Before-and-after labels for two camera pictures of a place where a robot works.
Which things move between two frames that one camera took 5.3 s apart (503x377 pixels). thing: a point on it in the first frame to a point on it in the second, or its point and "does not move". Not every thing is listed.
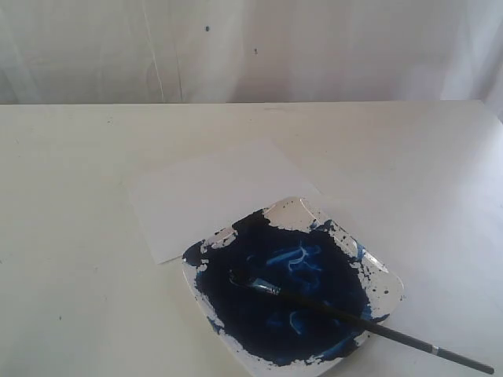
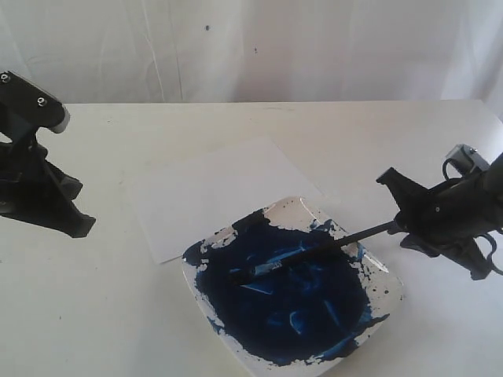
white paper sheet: [182, 202] does not move
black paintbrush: [239, 276] to [258, 271]
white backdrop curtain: [67, 52] does not move
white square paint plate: [299, 247] does not move
